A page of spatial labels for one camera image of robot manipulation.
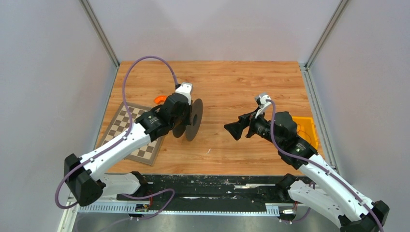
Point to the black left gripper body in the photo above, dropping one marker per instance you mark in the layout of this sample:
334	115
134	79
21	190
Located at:
185	119

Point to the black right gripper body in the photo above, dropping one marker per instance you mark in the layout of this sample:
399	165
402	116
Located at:
255	124

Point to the black cable spool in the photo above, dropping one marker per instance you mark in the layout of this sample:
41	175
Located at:
191	127

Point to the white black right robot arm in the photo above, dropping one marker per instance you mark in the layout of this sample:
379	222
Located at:
336	199

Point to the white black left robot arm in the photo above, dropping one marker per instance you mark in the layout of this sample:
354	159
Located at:
83	174

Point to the orange curved plastic piece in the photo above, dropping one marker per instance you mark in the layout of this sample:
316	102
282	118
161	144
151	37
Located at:
160	99

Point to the yellow plastic bin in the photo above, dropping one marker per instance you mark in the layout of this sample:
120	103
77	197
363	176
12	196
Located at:
306	129

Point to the wooden chessboard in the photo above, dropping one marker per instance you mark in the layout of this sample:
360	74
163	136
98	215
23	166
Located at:
145	150

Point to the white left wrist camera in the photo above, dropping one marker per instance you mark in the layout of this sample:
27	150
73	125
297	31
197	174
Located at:
185	89

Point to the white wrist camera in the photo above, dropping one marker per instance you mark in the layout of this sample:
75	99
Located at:
185	89
263	100

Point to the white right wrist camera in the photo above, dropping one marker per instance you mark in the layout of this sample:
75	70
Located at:
263	100

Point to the aluminium side rail right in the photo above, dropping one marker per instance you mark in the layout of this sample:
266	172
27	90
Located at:
317	115

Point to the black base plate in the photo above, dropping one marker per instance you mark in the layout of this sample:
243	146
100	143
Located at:
218	193

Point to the aluminium frame post left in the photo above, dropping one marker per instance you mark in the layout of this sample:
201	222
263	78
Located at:
99	31

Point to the aluminium frame post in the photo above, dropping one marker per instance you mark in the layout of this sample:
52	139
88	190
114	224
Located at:
99	31
327	31

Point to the aluminium frame post right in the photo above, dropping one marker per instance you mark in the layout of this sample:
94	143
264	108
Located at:
327	31

